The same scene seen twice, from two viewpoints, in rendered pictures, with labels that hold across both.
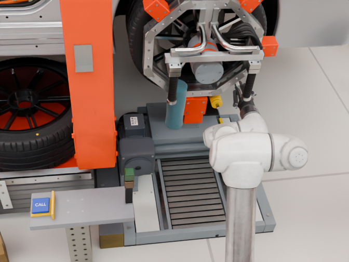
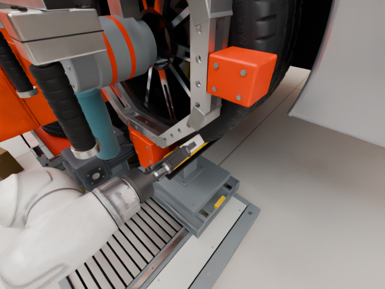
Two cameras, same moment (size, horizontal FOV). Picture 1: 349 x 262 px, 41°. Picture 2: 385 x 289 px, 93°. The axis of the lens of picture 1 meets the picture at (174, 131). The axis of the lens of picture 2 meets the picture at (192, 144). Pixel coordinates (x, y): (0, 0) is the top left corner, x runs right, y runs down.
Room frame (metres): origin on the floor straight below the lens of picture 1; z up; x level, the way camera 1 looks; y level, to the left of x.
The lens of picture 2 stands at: (1.59, -0.60, 0.97)
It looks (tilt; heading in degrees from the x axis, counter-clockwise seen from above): 41 degrees down; 55
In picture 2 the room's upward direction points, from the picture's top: straight up
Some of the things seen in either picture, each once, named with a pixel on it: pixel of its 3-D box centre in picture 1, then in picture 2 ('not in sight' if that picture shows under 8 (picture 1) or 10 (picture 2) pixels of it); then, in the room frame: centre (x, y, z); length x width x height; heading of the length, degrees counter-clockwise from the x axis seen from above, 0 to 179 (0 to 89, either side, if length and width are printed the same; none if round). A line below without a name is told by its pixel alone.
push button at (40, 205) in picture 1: (40, 206); not in sight; (1.07, 0.52, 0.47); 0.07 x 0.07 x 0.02; 14
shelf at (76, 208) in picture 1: (82, 207); not in sight; (1.11, 0.35, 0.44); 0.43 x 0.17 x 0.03; 104
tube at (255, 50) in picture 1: (235, 30); not in sight; (1.67, -0.21, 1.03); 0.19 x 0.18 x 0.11; 14
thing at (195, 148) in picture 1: (181, 129); (184, 180); (1.93, -0.04, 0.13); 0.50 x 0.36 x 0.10; 104
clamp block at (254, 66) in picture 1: (252, 62); (58, 31); (1.60, -0.30, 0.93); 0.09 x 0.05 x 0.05; 14
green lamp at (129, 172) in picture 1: (129, 174); not in sight; (1.15, 0.16, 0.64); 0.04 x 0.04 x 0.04; 14
